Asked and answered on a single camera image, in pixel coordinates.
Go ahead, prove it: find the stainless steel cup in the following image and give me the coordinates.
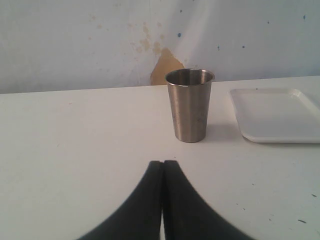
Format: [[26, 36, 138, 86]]
[[165, 68, 215, 143]]

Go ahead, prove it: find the white rectangular tray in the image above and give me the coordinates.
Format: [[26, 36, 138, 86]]
[[229, 88, 320, 144]]

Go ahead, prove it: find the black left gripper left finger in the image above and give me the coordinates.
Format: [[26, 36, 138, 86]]
[[80, 161, 164, 240]]

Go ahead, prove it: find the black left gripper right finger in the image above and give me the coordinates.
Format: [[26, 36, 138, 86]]
[[162, 160, 252, 240]]

